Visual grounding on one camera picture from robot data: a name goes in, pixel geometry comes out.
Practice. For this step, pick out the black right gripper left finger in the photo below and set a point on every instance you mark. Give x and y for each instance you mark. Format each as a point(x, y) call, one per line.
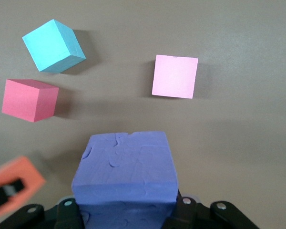
point(62, 214)

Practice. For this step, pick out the pink foam cube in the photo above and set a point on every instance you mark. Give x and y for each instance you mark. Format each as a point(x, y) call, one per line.
point(174, 76)

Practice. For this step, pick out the red foam cube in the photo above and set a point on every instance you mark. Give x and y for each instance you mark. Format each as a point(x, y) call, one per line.
point(21, 102)

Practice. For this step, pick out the cyan foam cube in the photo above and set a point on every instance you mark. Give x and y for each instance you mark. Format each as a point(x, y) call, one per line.
point(50, 45)

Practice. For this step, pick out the orange foam cube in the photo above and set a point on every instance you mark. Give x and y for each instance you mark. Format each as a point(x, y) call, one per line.
point(21, 169)

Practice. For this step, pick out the purple foam cube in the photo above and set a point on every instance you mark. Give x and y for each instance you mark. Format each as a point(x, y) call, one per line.
point(126, 167)

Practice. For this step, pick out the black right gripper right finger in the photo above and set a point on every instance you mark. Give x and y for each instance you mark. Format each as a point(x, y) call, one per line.
point(188, 212)

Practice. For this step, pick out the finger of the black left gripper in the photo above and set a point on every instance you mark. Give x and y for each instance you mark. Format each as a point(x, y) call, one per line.
point(4, 194)

